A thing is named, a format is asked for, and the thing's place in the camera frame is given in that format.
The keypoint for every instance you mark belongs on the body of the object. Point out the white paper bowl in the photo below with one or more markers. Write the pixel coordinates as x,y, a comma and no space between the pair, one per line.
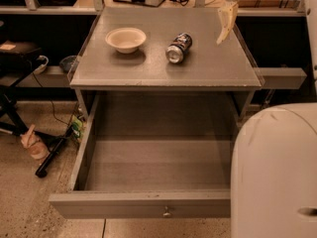
125,40

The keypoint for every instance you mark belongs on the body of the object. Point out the white bowl on shelf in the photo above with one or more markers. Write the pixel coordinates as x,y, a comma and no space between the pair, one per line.
42,63

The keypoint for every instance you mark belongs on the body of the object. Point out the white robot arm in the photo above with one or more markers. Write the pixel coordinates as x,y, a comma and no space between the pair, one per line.
274,174

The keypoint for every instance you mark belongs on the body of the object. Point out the black tube on floor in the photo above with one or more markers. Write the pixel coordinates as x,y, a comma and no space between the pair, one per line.
58,144

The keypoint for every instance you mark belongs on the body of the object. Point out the green packet on floor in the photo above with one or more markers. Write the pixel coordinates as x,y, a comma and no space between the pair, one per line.
76,126

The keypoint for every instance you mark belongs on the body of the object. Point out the pink plastic object on floor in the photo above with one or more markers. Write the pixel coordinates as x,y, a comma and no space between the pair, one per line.
34,145

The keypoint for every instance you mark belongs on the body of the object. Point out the grey cabinet with top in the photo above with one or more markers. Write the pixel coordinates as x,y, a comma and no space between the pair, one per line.
207,67

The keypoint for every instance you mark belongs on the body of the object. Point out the metal drawer knob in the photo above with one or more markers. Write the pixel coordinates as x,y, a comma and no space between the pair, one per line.
166,213

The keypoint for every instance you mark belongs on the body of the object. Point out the black chair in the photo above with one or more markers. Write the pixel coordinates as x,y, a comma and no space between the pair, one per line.
17,61

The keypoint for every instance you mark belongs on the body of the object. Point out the open grey top drawer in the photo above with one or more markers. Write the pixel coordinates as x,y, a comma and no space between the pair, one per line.
142,152

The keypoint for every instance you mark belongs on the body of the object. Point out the dark bowl on shelf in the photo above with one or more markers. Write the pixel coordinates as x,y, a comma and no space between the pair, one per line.
68,63

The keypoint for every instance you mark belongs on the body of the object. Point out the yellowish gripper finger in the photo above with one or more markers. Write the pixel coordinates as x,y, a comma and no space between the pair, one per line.
227,16

